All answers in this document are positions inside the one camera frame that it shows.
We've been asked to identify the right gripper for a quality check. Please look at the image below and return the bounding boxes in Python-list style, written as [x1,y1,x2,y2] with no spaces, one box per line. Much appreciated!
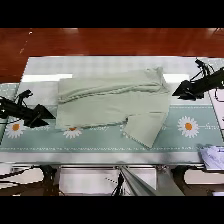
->
[171,77,207,102]

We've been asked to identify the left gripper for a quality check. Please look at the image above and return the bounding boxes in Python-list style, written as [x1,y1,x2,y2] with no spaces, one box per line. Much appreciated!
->
[21,103,57,129]

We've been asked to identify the pale green shirt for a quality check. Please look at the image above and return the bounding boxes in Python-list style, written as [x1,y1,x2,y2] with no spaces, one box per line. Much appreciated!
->
[55,66,175,150]

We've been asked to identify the white patterned garment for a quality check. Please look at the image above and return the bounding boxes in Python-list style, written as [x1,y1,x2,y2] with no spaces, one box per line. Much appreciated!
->
[198,143,224,172]

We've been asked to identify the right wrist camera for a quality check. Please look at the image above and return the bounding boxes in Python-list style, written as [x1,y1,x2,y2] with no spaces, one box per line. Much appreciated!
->
[194,57,216,81]

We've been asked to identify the black cable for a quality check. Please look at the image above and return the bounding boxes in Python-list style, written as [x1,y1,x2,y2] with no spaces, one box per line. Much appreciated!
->
[105,172,126,197]

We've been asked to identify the silver frame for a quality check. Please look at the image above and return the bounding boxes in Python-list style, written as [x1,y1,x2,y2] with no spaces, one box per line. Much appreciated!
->
[0,161,224,197]

